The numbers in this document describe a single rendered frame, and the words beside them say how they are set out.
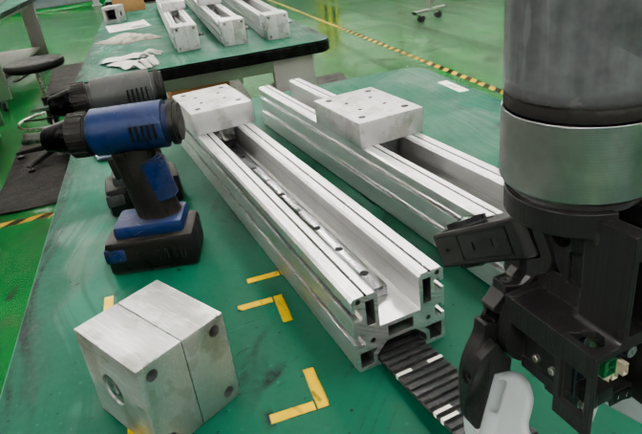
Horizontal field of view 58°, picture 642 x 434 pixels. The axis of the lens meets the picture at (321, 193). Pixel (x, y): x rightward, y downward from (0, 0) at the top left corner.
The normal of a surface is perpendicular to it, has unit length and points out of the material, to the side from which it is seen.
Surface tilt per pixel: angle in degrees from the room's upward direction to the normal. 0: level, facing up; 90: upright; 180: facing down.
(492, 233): 92
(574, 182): 90
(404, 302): 0
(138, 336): 0
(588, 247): 90
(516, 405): 73
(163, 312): 0
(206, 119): 90
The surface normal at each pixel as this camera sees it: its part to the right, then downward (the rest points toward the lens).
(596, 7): -0.44, 0.47
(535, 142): -0.81, 0.33
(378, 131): 0.42, 0.34
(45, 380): -0.12, -0.90
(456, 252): -0.91, 0.29
